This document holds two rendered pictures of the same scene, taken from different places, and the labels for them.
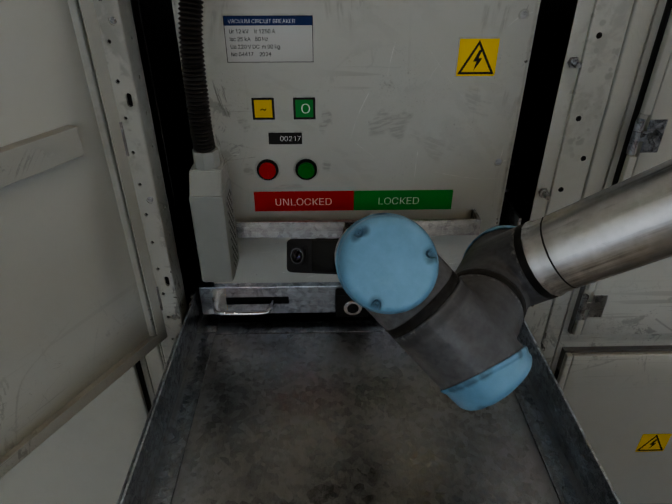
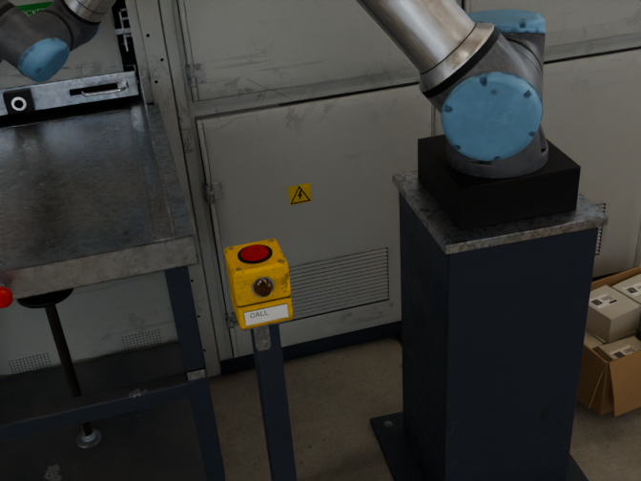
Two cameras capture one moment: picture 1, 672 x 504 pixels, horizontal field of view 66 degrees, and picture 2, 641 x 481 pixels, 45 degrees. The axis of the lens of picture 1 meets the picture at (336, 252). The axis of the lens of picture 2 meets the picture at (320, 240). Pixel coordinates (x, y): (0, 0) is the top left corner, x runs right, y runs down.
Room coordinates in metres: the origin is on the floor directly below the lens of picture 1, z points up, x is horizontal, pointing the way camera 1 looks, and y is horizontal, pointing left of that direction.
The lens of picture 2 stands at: (-1.09, -0.33, 1.46)
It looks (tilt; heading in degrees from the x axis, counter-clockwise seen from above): 30 degrees down; 348
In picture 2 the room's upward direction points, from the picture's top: 4 degrees counter-clockwise
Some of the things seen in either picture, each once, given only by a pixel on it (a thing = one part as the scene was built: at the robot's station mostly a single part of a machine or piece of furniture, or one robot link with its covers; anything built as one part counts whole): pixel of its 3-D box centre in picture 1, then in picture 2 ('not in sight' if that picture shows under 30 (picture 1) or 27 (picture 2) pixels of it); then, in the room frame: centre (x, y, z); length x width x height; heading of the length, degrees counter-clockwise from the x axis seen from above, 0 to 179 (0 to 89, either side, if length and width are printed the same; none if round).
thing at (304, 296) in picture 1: (351, 291); (20, 96); (0.77, -0.03, 0.89); 0.54 x 0.05 x 0.06; 91
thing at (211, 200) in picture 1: (215, 219); not in sight; (0.68, 0.18, 1.09); 0.08 x 0.05 x 0.17; 1
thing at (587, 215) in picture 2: not in sight; (492, 198); (0.18, -0.95, 0.74); 0.32 x 0.32 x 0.02; 89
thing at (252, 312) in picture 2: not in sight; (258, 283); (-0.14, -0.43, 0.85); 0.08 x 0.08 x 0.10; 1
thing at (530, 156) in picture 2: not in sight; (497, 132); (0.16, -0.95, 0.89); 0.19 x 0.19 x 0.10
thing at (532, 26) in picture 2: not in sight; (499, 62); (0.15, -0.94, 1.03); 0.17 x 0.15 x 0.18; 152
